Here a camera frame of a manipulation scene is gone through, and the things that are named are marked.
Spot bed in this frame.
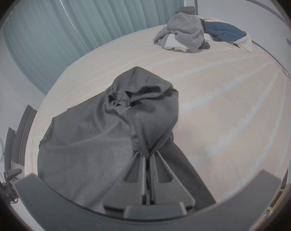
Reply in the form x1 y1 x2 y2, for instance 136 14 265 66
23 0 291 216

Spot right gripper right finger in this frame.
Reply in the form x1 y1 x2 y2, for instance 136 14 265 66
149 152 196 210

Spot blue-green curtain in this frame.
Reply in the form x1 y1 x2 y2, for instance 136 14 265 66
1 0 88 96
55 0 185 55

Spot white printed pillow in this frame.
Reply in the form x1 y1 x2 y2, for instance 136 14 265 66
196 15 231 25

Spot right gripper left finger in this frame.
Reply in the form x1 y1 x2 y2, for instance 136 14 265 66
103 152 148 213

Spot black garment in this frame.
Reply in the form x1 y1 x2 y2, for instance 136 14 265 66
37 66 217 214

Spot black cabinet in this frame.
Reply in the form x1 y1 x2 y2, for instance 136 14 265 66
4 105 38 166

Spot grey bedside table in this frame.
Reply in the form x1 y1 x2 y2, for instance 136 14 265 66
178 6 195 15

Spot pile of clothes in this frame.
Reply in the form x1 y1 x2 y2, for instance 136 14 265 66
153 12 253 54

